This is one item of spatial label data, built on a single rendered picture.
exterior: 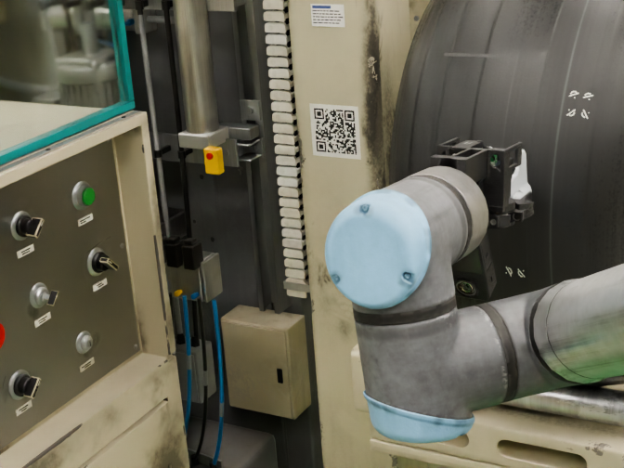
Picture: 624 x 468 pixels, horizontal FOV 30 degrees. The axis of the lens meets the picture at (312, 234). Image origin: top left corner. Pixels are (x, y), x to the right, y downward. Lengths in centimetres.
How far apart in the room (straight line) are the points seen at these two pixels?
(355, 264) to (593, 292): 20
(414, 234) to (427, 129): 41
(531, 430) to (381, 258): 65
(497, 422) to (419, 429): 58
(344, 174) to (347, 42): 19
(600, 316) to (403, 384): 19
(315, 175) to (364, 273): 70
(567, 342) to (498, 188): 24
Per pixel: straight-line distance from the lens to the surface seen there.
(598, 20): 134
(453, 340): 100
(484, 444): 159
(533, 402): 156
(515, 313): 104
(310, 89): 161
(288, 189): 169
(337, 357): 175
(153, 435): 172
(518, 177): 123
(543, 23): 135
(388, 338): 98
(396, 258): 95
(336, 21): 157
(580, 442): 154
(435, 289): 98
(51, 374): 160
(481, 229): 107
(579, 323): 93
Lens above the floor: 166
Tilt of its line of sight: 21 degrees down
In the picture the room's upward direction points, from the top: 4 degrees counter-clockwise
